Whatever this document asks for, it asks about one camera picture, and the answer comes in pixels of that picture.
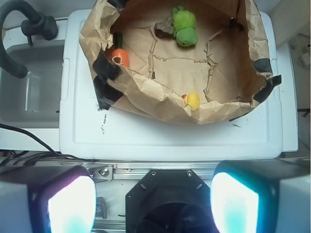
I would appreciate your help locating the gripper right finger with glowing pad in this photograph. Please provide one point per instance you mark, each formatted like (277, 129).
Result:
(262, 196)

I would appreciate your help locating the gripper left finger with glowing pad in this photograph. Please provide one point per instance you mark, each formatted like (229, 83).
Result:
(46, 199)

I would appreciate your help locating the grey rock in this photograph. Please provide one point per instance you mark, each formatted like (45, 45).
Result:
(164, 29)

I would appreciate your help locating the yellow rubber duck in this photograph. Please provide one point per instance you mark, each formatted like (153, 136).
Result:
(193, 100)

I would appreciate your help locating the brown paper bag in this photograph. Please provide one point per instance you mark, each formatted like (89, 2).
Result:
(229, 68)

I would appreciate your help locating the orange toy carrot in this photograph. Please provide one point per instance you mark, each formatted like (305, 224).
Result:
(116, 53)

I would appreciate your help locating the black sink faucet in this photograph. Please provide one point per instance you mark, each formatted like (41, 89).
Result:
(37, 23)

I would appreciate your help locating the green plush turtle toy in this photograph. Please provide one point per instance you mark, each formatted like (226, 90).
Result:
(184, 24)

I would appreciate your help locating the aluminium extrusion rail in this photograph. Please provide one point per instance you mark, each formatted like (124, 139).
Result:
(104, 171)

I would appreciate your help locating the black mount plate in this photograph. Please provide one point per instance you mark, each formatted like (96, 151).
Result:
(169, 201)

